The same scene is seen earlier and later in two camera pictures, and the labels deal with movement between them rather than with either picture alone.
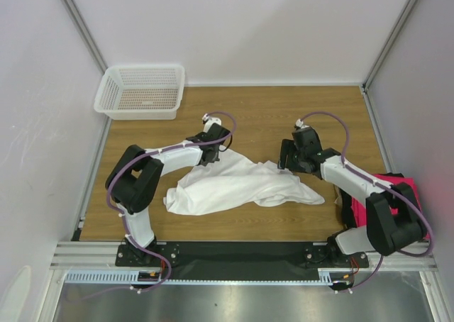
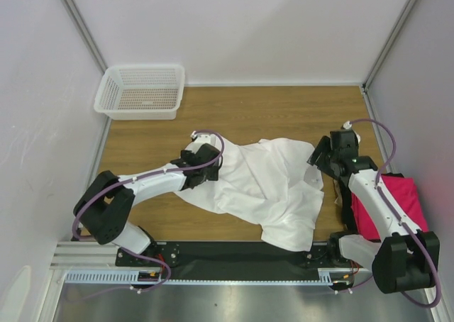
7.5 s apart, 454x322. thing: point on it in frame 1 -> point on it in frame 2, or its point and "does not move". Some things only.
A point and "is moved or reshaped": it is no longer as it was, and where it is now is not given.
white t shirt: x=214 y=184 is moved or reshaped
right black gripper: x=286 y=157 -> x=323 y=154
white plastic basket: x=140 y=93 does not move
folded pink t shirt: x=360 y=203 does not move
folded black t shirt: x=348 y=213 does not move
